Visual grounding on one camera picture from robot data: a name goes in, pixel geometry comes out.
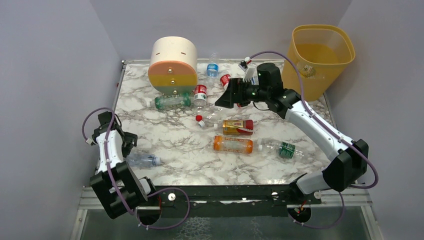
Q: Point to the red white label bottle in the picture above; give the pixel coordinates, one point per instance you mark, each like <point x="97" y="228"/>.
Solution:
<point x="200" y="95"/>

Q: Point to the clear bottle green label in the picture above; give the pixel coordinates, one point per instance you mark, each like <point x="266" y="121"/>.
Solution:
<point x="281" y="149"/>

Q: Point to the clear bottle red cap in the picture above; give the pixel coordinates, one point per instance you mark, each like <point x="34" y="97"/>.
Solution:
<point x="212" y="114"/>

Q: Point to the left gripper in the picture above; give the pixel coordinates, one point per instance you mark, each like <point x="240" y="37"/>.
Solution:
<point x="129" y="140"/>

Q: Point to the small crushed clear bottle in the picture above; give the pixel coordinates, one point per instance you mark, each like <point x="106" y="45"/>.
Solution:
<point x="143" y="160"/>

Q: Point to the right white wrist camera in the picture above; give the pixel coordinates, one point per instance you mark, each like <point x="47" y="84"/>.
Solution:
<point x="249" y="71"/>

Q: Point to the clear bottle blue white label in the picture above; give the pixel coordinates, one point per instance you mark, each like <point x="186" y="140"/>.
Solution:
<point x="254" y="80"/>

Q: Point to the red label clear bottle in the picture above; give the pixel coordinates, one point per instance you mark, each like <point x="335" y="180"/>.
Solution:
<point x="225" y="79"/>

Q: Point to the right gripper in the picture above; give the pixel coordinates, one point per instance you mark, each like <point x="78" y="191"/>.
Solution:
<point x="237" y="91"/>

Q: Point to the orange label bottle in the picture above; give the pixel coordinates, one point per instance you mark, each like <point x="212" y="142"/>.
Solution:
<point x="235" y="145"/>

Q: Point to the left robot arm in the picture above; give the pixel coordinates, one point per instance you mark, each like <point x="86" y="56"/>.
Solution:
<point x="115" y="184"/>

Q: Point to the gold red label bottle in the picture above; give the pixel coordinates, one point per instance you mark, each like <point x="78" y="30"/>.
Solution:
<point x="235" y="127"/>

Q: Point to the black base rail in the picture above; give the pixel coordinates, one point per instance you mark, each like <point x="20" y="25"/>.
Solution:
<point x="207" y="201"/>

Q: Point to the yellow mesh plastic bin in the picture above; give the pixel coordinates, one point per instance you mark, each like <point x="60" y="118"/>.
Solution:
<point x="327" y="48"/>

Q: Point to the cream and orange cylinder box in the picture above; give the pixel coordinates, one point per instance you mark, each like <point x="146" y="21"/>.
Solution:
<point x="173" y="65"/>

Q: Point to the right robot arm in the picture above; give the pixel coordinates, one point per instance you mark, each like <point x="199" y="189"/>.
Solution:
<point x="347" y="156"/>

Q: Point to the green tinted plastic bottle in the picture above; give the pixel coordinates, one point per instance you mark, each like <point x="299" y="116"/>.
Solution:
<point x="170" y="101"/>

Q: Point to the blue label water bottle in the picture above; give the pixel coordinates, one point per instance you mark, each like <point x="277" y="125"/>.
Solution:
<point x="212" y="68"/>

